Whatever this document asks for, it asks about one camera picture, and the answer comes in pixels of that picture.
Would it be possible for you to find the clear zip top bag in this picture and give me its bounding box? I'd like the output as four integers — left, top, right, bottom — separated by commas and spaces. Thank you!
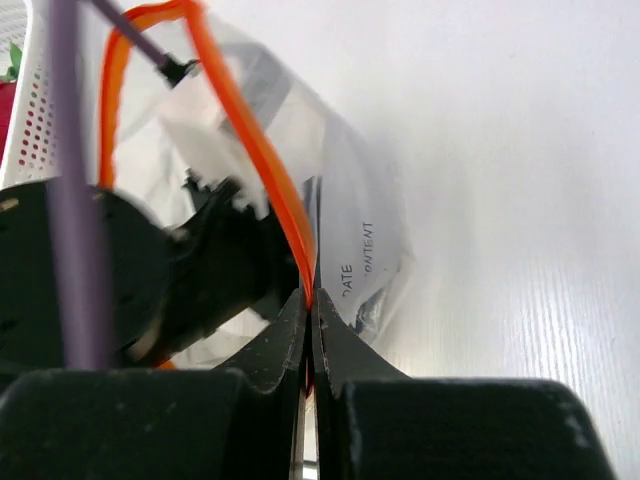
99, 1, 409, 346

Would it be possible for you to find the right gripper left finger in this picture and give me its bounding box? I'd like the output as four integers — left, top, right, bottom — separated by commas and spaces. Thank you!
1, 293, 306, 479

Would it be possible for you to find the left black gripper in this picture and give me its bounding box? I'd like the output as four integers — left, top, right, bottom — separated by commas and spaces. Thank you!
114, 177, 299, 367

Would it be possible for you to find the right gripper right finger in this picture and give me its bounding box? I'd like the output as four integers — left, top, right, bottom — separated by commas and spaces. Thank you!
312, 290, 615, 479

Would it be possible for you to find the fake red dragon fruit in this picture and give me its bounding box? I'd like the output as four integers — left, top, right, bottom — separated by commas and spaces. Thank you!
0, 42, 22, 158

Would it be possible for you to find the white perforated plastic basket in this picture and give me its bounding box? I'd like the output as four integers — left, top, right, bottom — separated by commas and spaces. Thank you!
0, 0, 84, 189

